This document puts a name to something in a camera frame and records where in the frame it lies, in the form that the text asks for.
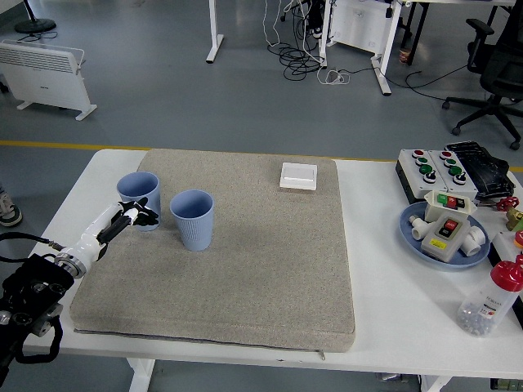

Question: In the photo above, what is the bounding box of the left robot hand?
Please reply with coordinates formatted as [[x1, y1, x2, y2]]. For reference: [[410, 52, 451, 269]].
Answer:
[[72, 198, 161, 270]]

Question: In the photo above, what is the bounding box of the blue ribbed cup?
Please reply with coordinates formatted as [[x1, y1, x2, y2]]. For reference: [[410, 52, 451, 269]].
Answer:
[[116, 171, 161, 233], [169, 189, 216, 252]]

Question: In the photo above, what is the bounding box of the white push-button control box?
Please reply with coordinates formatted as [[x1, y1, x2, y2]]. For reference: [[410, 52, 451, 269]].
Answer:
[[398, 148, 451, 204], [427, 149, 479, 201]]

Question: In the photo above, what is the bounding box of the person's shoe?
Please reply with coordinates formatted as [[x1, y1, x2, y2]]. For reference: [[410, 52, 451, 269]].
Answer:
[[0, 191, 24, 228]]

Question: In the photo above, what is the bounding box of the grey-brown mat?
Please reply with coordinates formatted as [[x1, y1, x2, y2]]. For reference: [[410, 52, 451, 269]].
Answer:
[[68, 148, 356, 353]]

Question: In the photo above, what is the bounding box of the black fan base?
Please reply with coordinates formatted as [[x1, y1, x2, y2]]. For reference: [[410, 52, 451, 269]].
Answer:
[[15, 0, 57, 34]]

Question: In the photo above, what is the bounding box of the white desk leg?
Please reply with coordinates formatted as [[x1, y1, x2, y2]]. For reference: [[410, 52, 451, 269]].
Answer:
[[205, 0, 225, 64]]

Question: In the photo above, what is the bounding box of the white table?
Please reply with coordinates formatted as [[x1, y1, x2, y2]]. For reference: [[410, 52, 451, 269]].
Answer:
[[0, 149, 523, 392]]

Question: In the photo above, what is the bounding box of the person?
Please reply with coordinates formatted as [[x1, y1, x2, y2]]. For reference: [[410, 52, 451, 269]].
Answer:
[[308, 0, 328, 40]]

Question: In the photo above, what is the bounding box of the white pipe fitting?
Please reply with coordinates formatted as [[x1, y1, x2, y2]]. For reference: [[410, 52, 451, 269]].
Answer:
[[409, 215, 430, 242], [461, 225, 488, 257]]

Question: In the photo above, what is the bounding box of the white desk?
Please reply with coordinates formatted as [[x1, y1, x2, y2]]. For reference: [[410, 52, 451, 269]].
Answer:
[[318, 0, 518, 96]]

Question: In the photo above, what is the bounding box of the blue plate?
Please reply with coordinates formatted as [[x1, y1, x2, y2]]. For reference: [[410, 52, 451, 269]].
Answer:
[[399, 202, 491, 272]]

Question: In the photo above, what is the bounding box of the black desk leg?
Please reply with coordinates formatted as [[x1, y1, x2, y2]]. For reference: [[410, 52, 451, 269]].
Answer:
[[402, 2, 430, 66]]

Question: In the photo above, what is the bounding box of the black foot pedal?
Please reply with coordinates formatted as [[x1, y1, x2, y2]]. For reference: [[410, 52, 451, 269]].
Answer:
[[444, 140, 516, 202]]

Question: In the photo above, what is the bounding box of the clear bottle red cap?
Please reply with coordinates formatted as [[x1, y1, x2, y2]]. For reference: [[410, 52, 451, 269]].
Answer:
[[456, 255, 523, 338]]

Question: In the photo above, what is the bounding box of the emergency stop button box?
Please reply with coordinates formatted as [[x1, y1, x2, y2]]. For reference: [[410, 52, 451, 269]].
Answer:
[[488, 230, 523, 270]]

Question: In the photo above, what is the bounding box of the black office chair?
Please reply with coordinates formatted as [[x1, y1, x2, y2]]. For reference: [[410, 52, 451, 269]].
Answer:
[[441, 0, 523, 151]]

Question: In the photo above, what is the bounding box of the green crate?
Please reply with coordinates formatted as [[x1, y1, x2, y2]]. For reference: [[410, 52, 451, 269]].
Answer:
[[489, 378, 523, 392]]

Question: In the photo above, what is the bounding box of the white wall switch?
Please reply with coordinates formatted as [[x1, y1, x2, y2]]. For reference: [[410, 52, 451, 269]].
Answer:
[[279, 162, 319, 190]]

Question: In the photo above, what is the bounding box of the black cable bundle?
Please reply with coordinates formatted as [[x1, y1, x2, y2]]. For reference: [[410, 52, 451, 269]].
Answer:
[[267, 0, 328, 81]]

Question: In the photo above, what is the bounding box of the white cable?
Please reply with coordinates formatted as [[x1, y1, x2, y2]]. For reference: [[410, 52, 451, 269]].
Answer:
[[261, 0, 352, 87]]

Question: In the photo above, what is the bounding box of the grey red-black switch box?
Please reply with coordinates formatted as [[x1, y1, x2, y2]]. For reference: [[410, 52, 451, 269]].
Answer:
[[420, 215, 470, 262]]

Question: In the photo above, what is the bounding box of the white three-button switch box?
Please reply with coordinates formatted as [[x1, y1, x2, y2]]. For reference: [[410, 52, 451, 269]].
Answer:
[[422, 189, 478, 224]]

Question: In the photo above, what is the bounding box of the brass valve red handle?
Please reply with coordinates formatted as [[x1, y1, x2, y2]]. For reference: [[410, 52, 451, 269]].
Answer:
[[492, 196, 523, 233]]

